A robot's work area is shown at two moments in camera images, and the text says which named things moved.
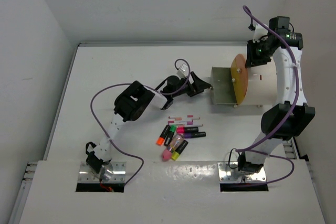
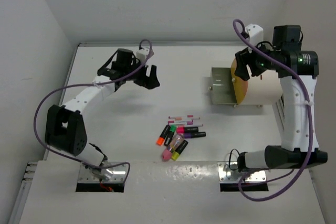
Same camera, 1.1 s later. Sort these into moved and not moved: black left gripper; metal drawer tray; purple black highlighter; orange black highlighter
Moved: black left gripper
Not moved: metal drawer tray; purple black highlighter; orange black highlighter
